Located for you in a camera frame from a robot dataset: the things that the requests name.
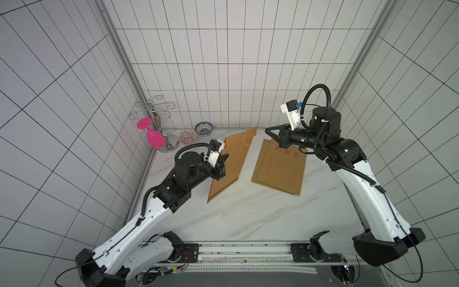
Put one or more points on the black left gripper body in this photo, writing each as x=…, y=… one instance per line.
x=216, y=172

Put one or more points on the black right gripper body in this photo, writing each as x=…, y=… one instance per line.
x=285, y=137

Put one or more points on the brown kraft file bag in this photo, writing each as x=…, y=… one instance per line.
x=237, y=146

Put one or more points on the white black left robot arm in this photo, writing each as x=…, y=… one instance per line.
x=125, y=256

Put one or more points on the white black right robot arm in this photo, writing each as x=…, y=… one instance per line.
x=315, y=125

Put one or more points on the lower brown kraft file bags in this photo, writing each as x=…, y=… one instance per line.
x=280, y=169

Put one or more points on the blue white patterned bowl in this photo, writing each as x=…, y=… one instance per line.
x=204, y=128

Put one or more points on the red blue patterned bowl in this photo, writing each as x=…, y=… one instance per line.
x=187, y=137

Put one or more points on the pink plastic wine glass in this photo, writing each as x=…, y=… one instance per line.
x=155, y=138

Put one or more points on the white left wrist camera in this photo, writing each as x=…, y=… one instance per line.
x=216, y=148

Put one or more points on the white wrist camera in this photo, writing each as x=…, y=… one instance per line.
x=292, y=110
x=216, y=148

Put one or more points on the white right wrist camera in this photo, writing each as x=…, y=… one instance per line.
x=292, y=110

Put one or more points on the silver wire glass rack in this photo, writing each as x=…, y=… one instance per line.
x=158, y=113

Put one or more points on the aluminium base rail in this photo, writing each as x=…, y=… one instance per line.
x=244, y=251

